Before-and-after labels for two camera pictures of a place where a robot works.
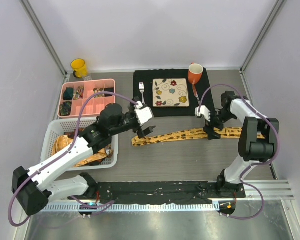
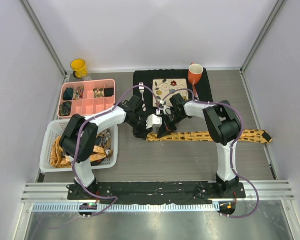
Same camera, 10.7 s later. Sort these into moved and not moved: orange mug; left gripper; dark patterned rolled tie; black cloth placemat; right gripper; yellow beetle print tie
Moved: yellow beetle print tie; right gripper
Not moved: dark patterned rolled tie; left gripper; orange mug; black cloth placemat
